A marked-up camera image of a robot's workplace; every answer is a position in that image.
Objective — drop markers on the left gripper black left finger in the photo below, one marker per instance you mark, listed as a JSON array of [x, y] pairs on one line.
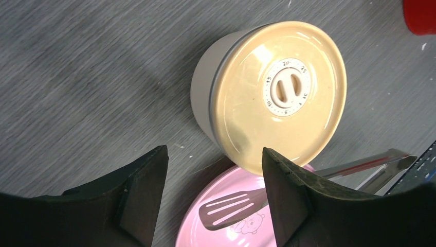
[[118, 209]]

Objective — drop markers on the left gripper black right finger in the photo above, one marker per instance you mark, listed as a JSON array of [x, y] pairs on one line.
[[309, 210]]

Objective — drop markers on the metal serving tongs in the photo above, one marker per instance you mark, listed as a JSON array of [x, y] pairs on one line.
[[235, 207]]

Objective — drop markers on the round steel lunch box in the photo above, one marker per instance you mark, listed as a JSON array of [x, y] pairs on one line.
[[204, 76]]

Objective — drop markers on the beige round lid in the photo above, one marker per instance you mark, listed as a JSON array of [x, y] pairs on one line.
[[283, 88]]

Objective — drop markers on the pink plate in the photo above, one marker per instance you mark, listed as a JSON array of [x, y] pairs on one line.
[[256, 230]]

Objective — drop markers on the red plastic cup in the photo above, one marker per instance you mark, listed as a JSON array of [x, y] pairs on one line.
[[420, 16]]

